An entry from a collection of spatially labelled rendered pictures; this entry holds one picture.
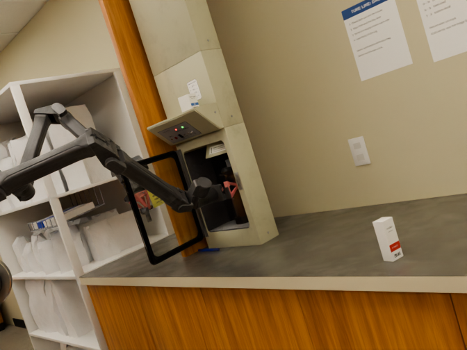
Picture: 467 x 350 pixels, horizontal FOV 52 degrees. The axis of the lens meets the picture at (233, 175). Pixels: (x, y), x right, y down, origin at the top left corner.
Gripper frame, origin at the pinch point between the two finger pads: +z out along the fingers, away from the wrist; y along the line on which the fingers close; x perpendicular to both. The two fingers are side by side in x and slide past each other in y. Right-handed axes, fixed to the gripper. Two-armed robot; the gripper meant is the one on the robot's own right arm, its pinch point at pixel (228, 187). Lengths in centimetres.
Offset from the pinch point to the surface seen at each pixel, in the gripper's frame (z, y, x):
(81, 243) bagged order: -15, 122, 11
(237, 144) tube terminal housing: -1.6, -14.3, -15.6
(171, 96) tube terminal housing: -5.4, 9.9, -43.0
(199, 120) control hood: -12.9, -11.1, -28.7
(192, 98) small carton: -10.5, -8.5, -37.3
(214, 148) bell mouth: -2.8, -2.3, -17.1
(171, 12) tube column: -5, -6, -72
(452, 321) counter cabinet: -31, -94, 37
